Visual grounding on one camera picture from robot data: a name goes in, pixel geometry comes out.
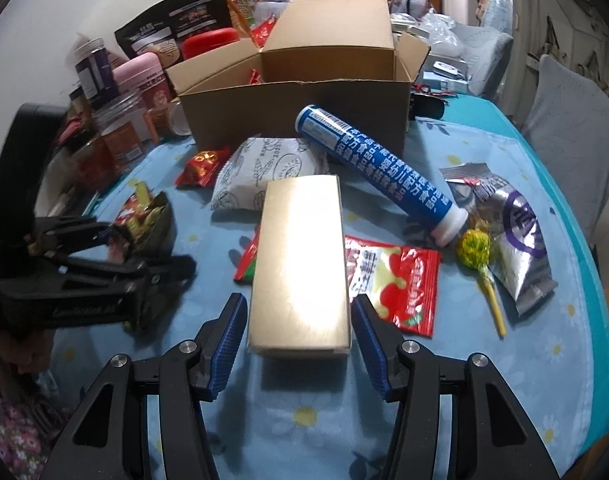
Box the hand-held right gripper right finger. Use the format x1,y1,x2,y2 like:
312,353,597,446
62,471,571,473
351,293,560,480

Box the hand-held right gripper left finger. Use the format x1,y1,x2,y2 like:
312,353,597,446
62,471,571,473
37,292,248,480

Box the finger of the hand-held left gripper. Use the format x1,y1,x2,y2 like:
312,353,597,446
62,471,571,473
28,216,135,261
59,254,198,293

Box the red gold-edged snack packet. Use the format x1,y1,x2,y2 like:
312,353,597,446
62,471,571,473
115,182,178,261

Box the red tomato-print packet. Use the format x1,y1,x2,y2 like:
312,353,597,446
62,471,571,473
233,227,443,338

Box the gold rectangular box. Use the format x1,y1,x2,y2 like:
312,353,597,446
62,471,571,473
247,174,354,358

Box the small red candy packet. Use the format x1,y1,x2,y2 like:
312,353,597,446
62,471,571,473
174,147,231,189

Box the white leaf-print packet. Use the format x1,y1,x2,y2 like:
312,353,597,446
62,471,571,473
210,136,330,212

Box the blue snack packet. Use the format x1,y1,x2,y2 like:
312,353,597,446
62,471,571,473
295,105,469,248

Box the brown cardboard box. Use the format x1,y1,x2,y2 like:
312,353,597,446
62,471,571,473
165,0,431,153

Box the person's left forearm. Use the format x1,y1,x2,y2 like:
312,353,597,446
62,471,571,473
0,320,80,480

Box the clear jar orange contents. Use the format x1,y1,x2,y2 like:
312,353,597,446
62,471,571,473
95,95,160,176

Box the dark purple jar white lid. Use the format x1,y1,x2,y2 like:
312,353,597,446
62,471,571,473
73,38,120,111

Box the pink jar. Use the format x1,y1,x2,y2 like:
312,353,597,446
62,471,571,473
112,55,172,143

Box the yellow green lollipop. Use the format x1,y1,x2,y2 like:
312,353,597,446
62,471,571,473
459,229,508,337

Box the silver purple foil packet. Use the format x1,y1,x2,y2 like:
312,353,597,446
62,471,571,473
439,162,559,317

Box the red round lid container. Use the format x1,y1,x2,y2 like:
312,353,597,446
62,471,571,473
181,28,241,62

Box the black stand-up pouch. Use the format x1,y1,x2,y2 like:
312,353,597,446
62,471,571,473
114,0,234,61

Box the small black object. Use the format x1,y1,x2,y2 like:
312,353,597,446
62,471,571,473
409,90,448,121

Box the brown kraft bag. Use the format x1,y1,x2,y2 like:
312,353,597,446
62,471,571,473
227,0,258,41

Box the red plastic bag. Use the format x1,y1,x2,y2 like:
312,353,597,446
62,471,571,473
249,15,280,48

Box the white round-dial device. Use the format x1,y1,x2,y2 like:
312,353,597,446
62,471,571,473
432,60,470,81

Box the grey quilted chair cushion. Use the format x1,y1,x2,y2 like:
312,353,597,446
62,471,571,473
519,54,609,246

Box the grey quilted sofa cushion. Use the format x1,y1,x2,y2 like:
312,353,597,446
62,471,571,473
465,22,515,101

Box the clear plastic bag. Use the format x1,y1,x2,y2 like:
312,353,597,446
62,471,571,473
425,10,468,58

